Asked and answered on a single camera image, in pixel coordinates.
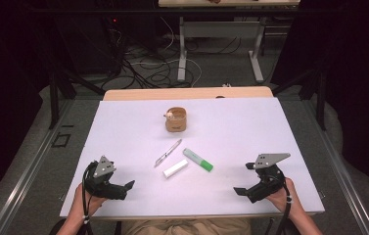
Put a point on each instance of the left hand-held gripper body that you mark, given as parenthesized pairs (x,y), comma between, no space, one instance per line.
(103,187)

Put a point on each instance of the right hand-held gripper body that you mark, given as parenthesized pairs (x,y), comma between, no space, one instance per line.
(267,184)

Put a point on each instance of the white glue stick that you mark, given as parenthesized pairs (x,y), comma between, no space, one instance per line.
(175,168)

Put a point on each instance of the silver grey pen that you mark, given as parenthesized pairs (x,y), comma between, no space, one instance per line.
(168,152)

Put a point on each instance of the green highlighter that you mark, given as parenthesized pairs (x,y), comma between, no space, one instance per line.
(198,160)

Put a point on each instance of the wooden pen holder with bear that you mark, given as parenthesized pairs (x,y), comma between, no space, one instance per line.
(175,124)

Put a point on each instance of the person's right hand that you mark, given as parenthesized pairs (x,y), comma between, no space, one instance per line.
(286,200)

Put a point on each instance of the person's left hand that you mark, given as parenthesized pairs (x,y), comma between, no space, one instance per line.
(82,205)

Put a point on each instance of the white table cover sheet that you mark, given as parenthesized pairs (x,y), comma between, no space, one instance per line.
(237,130)

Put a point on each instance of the light wooden table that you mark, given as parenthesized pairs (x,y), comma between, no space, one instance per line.
(172,94)

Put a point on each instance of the black metal stand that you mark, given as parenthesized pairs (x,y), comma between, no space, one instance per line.
(320,98)
(54,101)

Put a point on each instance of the dark curtain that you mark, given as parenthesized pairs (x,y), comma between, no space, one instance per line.
(361,81)
(6,81)

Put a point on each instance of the black equipment box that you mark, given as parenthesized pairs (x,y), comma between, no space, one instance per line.
(87,45)

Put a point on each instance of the metal floor rail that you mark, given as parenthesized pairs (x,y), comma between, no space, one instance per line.
(342,169)
(25,182)

